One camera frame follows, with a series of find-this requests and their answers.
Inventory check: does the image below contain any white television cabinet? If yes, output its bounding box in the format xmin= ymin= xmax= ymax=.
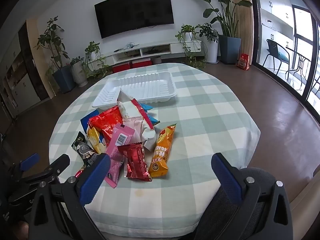
xmin=104 ymin=40 xmax=202 ymax=67

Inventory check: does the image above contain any black wall television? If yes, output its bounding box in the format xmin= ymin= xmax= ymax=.
xmin=94 ymin=0 xmax=175 ymax=39

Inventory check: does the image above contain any glass balcony table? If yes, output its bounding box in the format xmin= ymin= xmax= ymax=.
xmin=286 ymin=46 xmax=315 ymax=80

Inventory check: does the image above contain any pale pink snack packet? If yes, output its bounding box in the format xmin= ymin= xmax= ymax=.
xmin=122 ymin=119 xmax=144 ymax=144

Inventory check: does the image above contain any tall plant in dark pot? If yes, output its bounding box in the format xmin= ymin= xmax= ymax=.
xmin=37 ymin=16 xmax=75 ymax=93

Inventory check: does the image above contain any dark red foil packet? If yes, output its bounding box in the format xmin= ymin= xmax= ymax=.
xmin=117 ymin=142 xmax=153 ymax=182

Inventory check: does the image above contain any plant in white ribbed pot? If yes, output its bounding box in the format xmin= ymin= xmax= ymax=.
xmin=70 ymin=56 xmax=88 ymax=87

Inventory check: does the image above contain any orange snack packet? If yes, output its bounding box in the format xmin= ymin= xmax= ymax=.
xmin=149 ymin=123 xmax=177 ymax=178

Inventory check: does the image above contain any red storage box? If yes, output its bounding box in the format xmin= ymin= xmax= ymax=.
xmin=132 ymin=59 xmax=153 ymax=68
xmin=112 ymin=64 xmax=132 ymax=74

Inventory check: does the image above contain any red bag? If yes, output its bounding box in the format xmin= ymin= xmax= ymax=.
xmin=237 ymin=53 xmax=250 ymax=71

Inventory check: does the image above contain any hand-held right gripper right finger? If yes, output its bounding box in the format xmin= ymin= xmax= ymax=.
xmin=211 ymin=152 xmax=293 ymax=240

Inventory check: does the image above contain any black snack packet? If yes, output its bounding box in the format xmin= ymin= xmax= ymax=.
xmin=71 ymin=131 xmax=100 ymax=168

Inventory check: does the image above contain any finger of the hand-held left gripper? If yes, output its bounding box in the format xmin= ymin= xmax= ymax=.
xmin=10 ymin=153 xmax=40 ymax=178
xmin=37 ymin=154 xmax=70 ymax=183

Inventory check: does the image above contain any blue red snack packet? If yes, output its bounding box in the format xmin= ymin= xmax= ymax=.
xmin=80 ymin=109 xmax=99 ymax=133

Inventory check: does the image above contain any beige curtain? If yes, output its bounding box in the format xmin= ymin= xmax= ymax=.
xmin=230 ymin=0 xmax=254 ymax=65

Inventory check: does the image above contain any yellow snack packet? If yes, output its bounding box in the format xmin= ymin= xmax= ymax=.
xmin=86 ymin=127 xmax=107 ymax=154

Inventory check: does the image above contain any black sliding glass door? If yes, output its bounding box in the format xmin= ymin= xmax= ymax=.
xmin=251 ymin=0 xmax=320 ymax=123

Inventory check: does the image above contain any green checked tablecloth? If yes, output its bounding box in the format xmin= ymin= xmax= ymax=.
xmin=49 ymin=62 xmax=262 ymax=238

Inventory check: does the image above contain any white grey snack packet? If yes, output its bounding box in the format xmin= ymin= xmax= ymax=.
xmin=142 ymin=120 xmax=157 ymax=152

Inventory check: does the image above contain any white red-striped snack packet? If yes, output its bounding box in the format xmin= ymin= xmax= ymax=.
xmin=116 ymin=89 xmax=155 ymax=133

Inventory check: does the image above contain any plant in tall white pot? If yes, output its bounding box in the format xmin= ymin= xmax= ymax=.
xmin=196 ymin=23 xmax=219 ymax=64

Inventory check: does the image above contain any large-leaf plant in dark pot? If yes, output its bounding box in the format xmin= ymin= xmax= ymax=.
xmin=186 ymin=0 xmax=253 ymax=65

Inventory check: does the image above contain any black balcony chair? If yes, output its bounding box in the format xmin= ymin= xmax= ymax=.
xmin=259 ymin=39 xmax=290 ymax=80

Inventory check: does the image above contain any white plastic tray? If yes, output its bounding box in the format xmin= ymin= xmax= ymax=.
xmin=92 ymin=71 xmax=178 ymax=110

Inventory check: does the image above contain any white balcony cabinet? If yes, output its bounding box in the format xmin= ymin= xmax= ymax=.
xmin=260 ymin=0 xmax=294 ymax=40

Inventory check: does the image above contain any wooden wardrobe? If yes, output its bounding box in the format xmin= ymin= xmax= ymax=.
xmin=0 ymin=21 xmax=50 ymax=120

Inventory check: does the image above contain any trailing pothos plant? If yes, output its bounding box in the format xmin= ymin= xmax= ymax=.
xmin=175 ymin=24 xmax=207 ymax=69
xmin=84 ymin=41 xmax=110 ymax=79

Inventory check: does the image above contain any light blue snack packet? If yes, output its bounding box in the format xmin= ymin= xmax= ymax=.
xmin=139 ymin=102 xmax=160 ymax=127

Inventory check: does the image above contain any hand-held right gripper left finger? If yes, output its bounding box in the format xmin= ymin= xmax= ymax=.
xmin=29 ymin=153 xmax=112 ymax=240

